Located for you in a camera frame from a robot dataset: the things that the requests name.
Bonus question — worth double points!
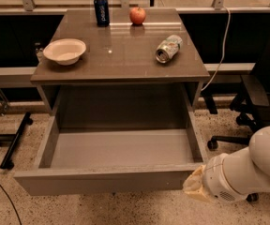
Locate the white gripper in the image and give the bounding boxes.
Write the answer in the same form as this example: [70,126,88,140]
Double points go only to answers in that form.
[183,153,248,203]

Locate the grey top drawer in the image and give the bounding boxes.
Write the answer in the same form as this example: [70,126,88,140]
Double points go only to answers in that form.
[14,111,207,196]

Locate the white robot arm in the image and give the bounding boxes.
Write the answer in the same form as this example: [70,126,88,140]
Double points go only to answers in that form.
[183,127,270,203]

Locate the grey drawer cabinet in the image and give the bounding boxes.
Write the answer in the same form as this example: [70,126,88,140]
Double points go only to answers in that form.
[31,9,209,116]

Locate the black office chair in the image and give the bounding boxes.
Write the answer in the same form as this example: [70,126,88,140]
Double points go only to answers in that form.
[206,0,270,203]

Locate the green soda can lying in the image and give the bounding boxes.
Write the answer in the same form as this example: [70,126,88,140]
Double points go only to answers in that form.
[156,35,183,64]

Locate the red apple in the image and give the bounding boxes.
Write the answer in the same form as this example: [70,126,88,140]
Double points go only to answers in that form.
[129,7,146,25]

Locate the white bowl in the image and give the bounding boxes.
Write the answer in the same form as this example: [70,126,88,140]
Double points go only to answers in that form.
[43,38,86,66]

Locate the black table foot bar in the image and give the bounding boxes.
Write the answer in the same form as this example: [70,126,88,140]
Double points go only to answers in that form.
[0,112,33,170]

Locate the blue pepsi can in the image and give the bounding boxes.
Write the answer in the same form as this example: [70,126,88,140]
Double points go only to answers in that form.
[94,0,110,26]

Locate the white cable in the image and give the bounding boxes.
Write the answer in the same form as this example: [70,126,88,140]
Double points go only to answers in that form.
[200,7,232,93]

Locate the black floor cable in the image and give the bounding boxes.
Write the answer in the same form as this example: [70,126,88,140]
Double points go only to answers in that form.
[0,162,23,225]

